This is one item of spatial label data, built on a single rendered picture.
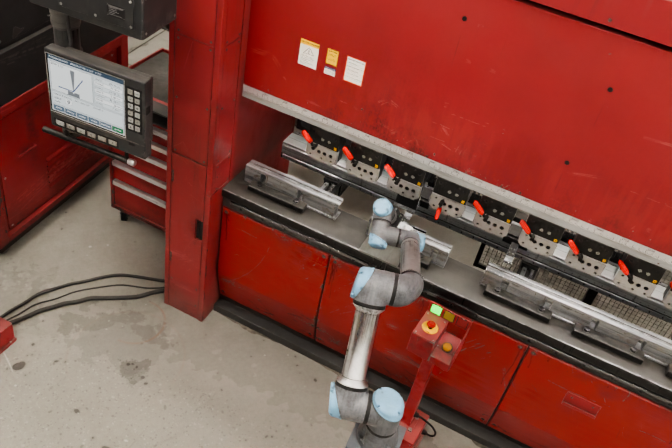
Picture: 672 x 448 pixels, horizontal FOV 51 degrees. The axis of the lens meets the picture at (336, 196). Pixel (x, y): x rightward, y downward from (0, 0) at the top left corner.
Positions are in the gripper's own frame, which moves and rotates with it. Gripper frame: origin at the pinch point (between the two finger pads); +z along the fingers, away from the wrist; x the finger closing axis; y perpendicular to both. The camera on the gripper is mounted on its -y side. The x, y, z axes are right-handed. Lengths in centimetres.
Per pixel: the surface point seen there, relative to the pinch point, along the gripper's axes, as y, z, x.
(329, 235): -14.7, 5.2, 26.6
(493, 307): -4, 14, -52
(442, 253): 4.8, 11.4, -21.0
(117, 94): -18, -80, 100
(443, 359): -35, 11, -45
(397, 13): 63, -71, 23
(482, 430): -53, 81, -70
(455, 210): 20.2, -9.8, -20.6
